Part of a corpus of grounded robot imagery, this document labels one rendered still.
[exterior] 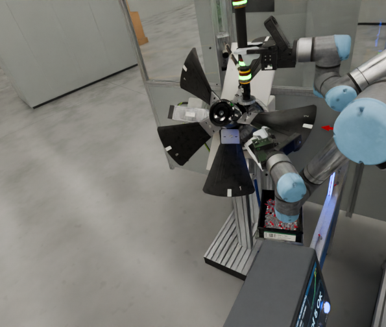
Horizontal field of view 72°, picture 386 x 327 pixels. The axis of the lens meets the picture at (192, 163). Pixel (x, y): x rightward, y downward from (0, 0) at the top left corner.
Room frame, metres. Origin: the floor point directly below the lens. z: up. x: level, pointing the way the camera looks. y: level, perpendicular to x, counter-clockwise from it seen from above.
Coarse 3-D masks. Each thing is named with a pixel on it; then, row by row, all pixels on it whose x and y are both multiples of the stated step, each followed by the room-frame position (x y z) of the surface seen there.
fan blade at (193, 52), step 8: (192, 56) 1.27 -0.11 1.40; (184, 64) 1.32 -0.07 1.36; (192, 64) 1.26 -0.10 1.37; (200, 64) 1.21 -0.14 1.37; (184, 72) 1.31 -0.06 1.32; (192, 72) 1.25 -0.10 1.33; (200, 72) 1.20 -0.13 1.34; (184, 80) 1.31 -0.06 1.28; (192, 80) 1.26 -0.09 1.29; (200, 80) 1.19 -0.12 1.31; (184, 88) 1.32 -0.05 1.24; (192, 88) 1.26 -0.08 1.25; (200, 88) 1.20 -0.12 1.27; (208, 88) 1.14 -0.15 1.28; (200, 96) 1.21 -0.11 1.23; (208, 96) 1.15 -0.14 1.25
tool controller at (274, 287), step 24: (264, 240) 0.36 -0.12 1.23; (264, 264) 0.30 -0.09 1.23; (288, 264) 0.28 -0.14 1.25; (312, 264) 0.27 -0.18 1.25; (264, 288) 0.25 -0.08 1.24; (288, 288) 0.23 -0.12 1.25; (312, 288) 0.24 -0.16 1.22; (240, 312) 0.22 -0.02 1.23; (264, 312) 0.21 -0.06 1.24; (288, 312) 0.19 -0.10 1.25; (312, 312) 0.21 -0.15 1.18
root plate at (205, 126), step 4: (204, 120) 1.07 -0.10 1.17; (208, 120) 1.06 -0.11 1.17; (200, 124) 1.07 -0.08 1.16; (204, 124) 1.07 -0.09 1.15; (208, 124) 1.07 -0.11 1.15; (212, 124) 1.06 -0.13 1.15; (204, 128) 1.07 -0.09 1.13; (208, 128) 1.07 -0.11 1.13; (212, 128) 1.06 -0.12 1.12; (216, 128) 1.06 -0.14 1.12; (220, 128) 1.06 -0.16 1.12; (208, 132) 1.07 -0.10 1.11; (212, 132) 1.07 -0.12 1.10; (216, 132) 1.06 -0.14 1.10
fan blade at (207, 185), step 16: (224, 144) 0.95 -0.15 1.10; (240, 144) 0.96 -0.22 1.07; (224, 160) 0.91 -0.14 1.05; (240, 160) 0.91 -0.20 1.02; (208, 176) 0.88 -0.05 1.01; (224, 176) 0.87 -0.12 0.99; (240, 176) 0.87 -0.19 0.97; (208, 192) 0.85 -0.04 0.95; (224, 192) 0.83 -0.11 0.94; (240, 192) 0.83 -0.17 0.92
